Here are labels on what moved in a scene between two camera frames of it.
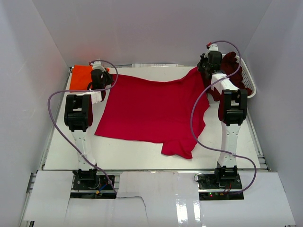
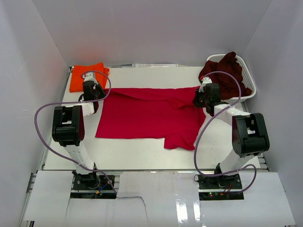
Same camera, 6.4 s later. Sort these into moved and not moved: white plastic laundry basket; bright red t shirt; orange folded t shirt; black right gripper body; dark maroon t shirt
Moved: black right gripper body; bright red t shirt
Not moved: dark maroon t shirt; white plastic laundry basket; orange folded t shirt
